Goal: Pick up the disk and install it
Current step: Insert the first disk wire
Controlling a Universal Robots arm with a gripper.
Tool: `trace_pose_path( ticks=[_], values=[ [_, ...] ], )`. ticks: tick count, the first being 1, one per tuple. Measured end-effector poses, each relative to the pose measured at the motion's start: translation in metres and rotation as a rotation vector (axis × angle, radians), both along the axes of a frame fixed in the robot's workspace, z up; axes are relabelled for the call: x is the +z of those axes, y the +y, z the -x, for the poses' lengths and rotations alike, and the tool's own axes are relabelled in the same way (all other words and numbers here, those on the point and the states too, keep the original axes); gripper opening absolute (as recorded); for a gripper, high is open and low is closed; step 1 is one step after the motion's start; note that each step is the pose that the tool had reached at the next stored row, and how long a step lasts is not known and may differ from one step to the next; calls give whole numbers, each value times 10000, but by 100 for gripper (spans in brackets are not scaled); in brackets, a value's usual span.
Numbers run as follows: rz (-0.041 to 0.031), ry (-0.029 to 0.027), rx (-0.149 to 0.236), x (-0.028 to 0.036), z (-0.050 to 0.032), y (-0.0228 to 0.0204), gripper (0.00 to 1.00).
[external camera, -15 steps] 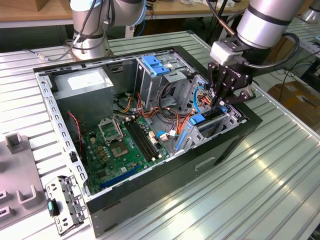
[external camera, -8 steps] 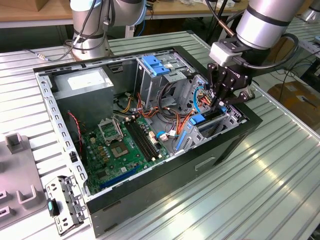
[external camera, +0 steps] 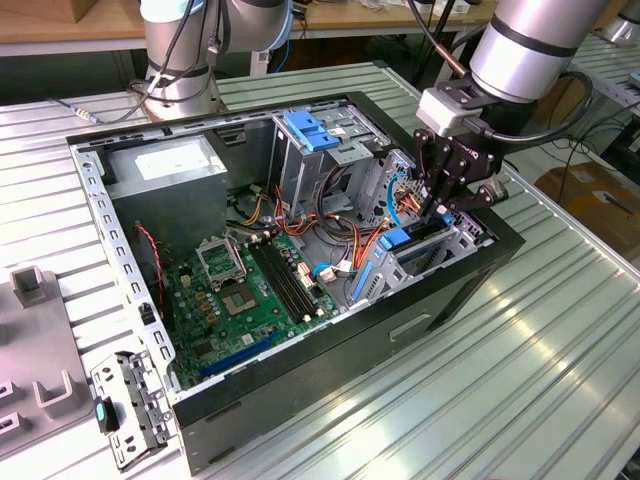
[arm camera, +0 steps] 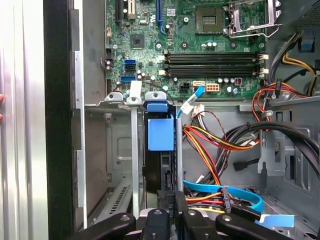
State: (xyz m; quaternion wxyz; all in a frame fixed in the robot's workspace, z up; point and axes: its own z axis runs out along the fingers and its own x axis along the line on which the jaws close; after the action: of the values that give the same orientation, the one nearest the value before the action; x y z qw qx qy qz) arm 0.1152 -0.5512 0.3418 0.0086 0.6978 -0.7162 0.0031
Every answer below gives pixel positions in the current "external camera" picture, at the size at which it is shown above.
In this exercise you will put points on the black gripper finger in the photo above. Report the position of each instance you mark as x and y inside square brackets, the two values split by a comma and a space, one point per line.
[480, 199]
[426, 150]

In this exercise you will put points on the hard disk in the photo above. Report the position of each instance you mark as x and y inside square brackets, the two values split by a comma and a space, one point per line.
[395, 241]

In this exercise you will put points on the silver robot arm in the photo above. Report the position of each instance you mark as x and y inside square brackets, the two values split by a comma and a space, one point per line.
[530, 55]

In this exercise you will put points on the metal disk bay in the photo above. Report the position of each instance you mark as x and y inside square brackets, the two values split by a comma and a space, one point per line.
[385, 272]

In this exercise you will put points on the brown cardboard box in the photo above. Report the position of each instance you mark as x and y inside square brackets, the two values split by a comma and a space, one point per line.
[590, 195]
[100, 10]

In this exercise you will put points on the metal drive cage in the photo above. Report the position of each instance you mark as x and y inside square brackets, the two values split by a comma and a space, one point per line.
[295, 180]

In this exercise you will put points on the blue plastic bay latch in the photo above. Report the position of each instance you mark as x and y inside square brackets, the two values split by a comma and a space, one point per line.
[362, 282]

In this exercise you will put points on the wooden desk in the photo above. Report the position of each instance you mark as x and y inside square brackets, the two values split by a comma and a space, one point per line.
[350, 20]
[40, 30]

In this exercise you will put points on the metal slat table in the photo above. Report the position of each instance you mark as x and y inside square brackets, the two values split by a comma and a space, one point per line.
[610, 65]

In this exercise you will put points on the black RAM slot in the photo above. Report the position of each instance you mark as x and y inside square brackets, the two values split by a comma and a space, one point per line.
[292, 275]
[284, 281]
[279, 283]
[288, 278]

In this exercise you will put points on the black grey PC case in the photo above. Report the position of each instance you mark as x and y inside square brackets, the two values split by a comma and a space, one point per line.
[350, 380]

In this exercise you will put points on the CPU socket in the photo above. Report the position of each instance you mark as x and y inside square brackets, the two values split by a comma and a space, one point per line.
[240, 300]

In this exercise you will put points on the green motherboard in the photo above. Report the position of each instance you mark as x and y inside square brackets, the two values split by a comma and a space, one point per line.
[250, 330]

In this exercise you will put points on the grey power supply unit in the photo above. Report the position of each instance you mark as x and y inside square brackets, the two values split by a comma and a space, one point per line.
[165, 210]

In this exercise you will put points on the blue expansion slot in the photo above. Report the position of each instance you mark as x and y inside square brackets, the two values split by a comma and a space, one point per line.
[240, 356]

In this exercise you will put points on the black case fan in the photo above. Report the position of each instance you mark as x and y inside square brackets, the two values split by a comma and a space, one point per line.
[150, 300]

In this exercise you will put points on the grey parts rack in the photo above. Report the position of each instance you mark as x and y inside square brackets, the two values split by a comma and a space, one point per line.
[35, 345]

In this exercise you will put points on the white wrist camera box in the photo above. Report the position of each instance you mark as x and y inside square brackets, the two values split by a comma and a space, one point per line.
[445, 112]

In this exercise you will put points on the blue plastic drive bracket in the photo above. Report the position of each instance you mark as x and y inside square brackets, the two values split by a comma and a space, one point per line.
[305, 127]

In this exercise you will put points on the metal card retention bracket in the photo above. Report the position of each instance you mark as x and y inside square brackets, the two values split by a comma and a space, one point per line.
[145, 400]

